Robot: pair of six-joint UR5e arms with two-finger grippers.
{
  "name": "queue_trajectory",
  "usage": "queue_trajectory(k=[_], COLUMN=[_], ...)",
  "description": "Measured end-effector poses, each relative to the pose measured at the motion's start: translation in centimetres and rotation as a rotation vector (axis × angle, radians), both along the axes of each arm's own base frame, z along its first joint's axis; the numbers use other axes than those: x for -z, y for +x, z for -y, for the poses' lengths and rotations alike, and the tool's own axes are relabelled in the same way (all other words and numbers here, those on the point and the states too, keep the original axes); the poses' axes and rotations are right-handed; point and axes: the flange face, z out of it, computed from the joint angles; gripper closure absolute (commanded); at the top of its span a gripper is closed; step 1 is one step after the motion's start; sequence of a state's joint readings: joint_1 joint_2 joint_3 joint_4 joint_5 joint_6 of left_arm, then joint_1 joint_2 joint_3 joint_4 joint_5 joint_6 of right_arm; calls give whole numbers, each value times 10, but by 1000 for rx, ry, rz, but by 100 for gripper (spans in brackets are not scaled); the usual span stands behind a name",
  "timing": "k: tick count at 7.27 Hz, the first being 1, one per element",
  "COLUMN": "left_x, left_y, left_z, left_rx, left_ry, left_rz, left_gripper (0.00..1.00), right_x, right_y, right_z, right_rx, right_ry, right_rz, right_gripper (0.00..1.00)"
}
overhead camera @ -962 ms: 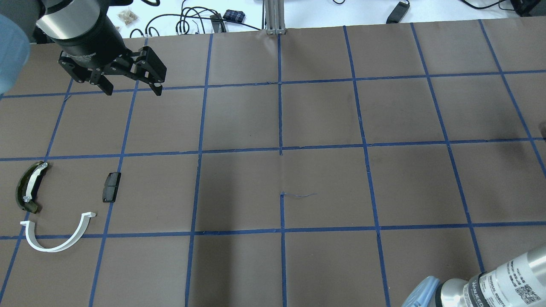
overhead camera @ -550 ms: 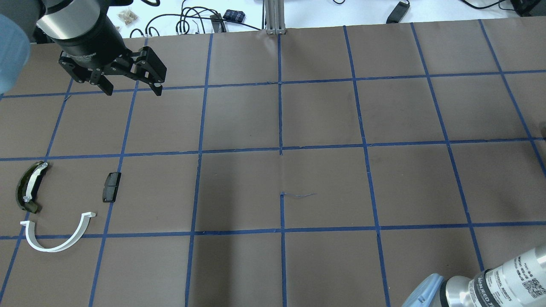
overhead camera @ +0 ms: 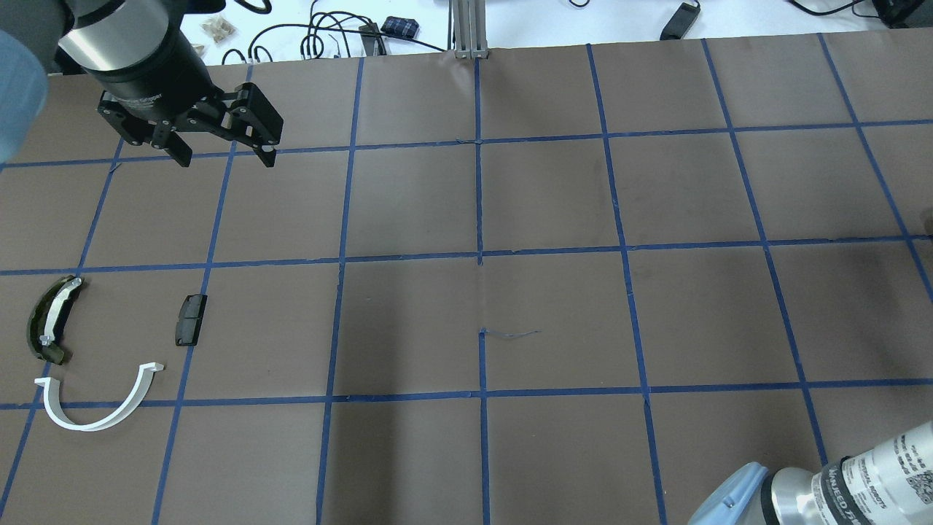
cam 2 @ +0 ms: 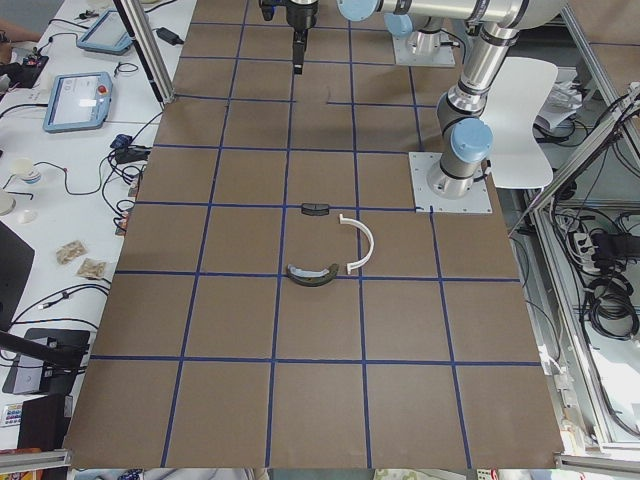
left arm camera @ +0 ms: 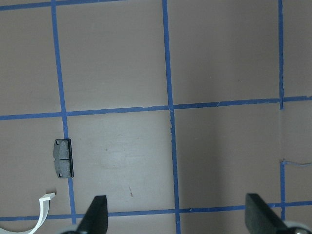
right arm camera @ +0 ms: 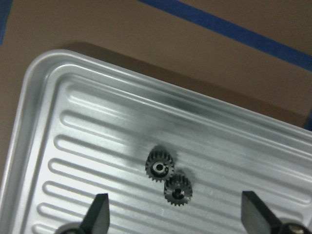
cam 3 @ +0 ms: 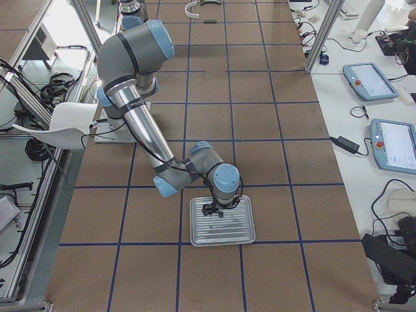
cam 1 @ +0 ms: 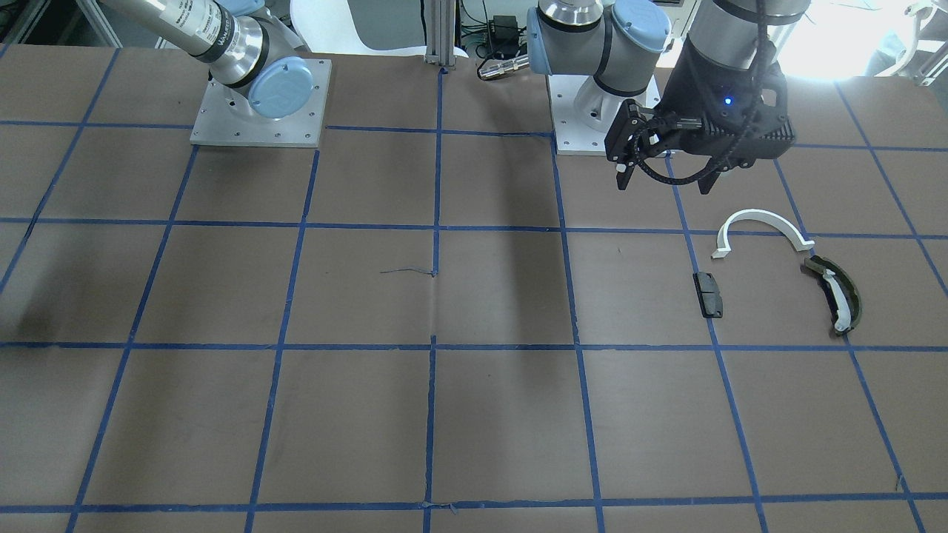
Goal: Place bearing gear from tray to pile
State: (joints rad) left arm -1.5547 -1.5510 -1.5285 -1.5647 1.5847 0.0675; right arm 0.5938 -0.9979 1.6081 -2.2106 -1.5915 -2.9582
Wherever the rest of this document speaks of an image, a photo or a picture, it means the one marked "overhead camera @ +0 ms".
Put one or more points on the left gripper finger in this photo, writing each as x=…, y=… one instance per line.
x=165, y=138
x=248, y=118

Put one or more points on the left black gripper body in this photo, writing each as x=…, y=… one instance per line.
x=149, y=79

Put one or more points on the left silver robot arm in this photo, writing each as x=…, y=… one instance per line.
x=108, y=33

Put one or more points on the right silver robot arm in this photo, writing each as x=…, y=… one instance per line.
x=889, y=484

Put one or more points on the brown packet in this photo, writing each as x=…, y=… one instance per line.
x=218, y=28

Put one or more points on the small blue black device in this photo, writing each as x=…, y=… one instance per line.
x=400, y=27

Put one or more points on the black brake pad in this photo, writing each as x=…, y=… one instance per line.
x=190, y=317

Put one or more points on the green curved brake shoe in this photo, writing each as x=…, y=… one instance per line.
x=45, y=328

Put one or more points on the black power adapter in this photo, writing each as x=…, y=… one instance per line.
x=681, y=21

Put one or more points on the aluminium frame post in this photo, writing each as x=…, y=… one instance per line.
x=468, y=34

